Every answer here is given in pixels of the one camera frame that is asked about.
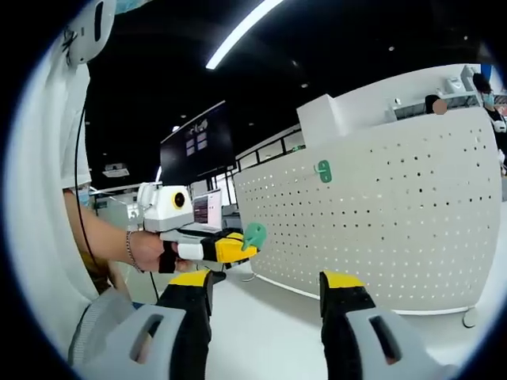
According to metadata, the black device cable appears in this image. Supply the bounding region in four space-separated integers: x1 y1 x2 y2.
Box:
74 65 162 302

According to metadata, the silver laptop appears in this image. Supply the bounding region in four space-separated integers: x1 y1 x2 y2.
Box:
193 188 223 233

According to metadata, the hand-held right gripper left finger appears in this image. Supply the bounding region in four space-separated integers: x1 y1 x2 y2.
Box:
73 270 215 380

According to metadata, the green hook assembly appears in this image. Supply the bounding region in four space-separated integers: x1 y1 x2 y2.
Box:
241 222 269 253
313 159 332 184

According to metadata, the operator in white shirt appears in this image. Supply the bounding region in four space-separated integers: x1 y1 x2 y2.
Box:
6 37 102 349

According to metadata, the large black display screen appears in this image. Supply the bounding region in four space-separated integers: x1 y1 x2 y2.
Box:
159 101 237 186

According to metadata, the white chest device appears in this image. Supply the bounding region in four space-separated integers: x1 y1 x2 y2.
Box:
63 0 118 67

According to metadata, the person's left hand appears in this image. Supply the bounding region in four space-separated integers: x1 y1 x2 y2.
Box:
128 231 199 274

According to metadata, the silver chain bracelet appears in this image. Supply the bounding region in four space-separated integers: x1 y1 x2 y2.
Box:
125 230 144 274

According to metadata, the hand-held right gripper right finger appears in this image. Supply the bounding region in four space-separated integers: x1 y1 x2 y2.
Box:
318 270 451 380

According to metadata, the linear ceiling light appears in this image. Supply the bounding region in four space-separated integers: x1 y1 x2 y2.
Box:
205 0 284 70

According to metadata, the white perforated mounting plate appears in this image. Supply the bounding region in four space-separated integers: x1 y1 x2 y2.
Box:
233 106 501 329

